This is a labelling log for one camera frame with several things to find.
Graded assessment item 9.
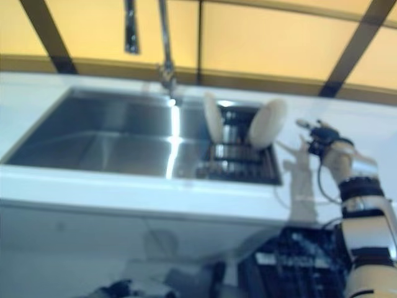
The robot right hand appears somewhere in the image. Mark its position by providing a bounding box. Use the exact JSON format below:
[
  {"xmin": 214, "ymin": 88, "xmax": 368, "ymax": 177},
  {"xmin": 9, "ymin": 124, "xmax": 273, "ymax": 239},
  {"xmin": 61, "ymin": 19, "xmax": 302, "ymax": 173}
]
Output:
[{"xmin": 296, "ymin": 119, "xmax": 341, "ymax": 147}]

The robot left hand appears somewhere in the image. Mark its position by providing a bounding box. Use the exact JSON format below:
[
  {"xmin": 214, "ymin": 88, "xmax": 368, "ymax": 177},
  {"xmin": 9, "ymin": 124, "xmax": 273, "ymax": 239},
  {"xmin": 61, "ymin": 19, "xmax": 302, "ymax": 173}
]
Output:
[{"xmin": 99, "ymin": 279, "xmax": 137, "ymax": 298}]

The cream plate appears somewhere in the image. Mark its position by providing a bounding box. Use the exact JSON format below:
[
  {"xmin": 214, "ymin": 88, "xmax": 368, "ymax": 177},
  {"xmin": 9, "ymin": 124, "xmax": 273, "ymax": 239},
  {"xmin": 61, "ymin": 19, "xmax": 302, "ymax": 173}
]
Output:
[
  {"xmin": 249, "ymin": 98, "xmax": 288, "ymax": 150},
  {"xmin": 203, "ymin": 92, "xmax": 225, "ymax": 145}
]

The black dishwasher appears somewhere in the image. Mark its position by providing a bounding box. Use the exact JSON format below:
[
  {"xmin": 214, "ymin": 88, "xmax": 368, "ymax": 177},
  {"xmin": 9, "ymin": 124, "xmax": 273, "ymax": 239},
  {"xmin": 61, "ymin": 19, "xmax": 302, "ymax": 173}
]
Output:
[{"xmin": 241, "ymin": 225, "xmax": 353, "ymax": 298}]

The glossy white cabinet door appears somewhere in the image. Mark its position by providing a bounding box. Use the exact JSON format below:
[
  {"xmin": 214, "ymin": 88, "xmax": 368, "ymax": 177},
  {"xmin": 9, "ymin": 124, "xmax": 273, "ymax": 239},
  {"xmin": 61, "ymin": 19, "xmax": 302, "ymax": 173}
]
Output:
[
  {"xmin": 0, "ymin": 198, "xmax": 162, "ymax": 298},
  {"xmin": 144, "ymin": 217, "xmax": 286, "ymax": 264}
]

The black dish drying rack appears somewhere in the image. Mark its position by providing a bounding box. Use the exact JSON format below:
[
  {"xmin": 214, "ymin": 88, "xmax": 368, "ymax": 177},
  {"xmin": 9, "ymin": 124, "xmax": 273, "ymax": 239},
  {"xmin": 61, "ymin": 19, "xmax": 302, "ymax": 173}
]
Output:
[{"xmin": 197, "ymin": 104, "xmax": 283, "ymax": 186}]

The stainless steel sink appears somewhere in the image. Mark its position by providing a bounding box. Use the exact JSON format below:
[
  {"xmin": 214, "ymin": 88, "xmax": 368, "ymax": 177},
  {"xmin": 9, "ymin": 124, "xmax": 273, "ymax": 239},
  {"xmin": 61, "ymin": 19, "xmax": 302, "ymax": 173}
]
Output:
[{"xmin": 1, "ymin": 86, "xmax": 285, "ymax": 187}]

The chrome gooseneck faucet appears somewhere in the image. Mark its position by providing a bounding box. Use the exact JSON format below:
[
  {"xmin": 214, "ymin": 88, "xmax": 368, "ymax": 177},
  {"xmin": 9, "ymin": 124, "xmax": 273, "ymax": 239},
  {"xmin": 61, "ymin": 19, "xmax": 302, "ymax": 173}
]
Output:
[{"xmin": 123, "ymin": 0, "xmax": 179, "ymax": 105}]

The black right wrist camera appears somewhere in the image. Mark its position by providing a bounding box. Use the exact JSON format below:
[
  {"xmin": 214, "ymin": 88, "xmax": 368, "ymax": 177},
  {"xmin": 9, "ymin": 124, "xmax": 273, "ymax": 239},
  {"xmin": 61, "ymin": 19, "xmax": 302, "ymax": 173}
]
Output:
[{"xmin": 306, "ymin": 139, "xmax": 327, "ymax": 158}]

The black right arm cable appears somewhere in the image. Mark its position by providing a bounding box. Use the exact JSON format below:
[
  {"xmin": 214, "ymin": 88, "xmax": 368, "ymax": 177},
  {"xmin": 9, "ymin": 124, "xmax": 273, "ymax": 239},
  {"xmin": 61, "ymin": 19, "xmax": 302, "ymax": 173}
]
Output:
[{"xmin": 315, "ymin": 161, "xmax": 342, "ymax": 205}]

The dishwasher wire rack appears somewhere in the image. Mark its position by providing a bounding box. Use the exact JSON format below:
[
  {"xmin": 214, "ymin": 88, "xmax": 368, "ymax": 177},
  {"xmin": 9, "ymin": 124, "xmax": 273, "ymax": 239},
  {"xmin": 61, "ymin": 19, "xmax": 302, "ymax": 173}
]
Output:
[{"xmin": 248, "ymin": 228, "xmax": 350, "ymax": 298}]

